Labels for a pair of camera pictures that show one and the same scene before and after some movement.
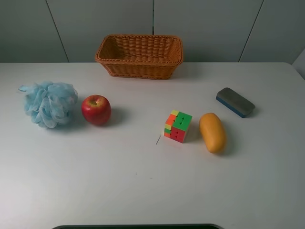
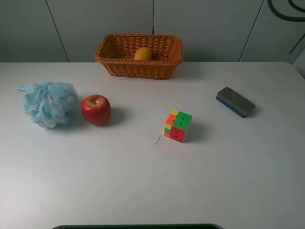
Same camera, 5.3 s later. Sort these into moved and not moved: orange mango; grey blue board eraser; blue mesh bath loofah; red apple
Moved: orange mango
Not moved: grey blue board eraser; red apple; blue mesh bath loofah
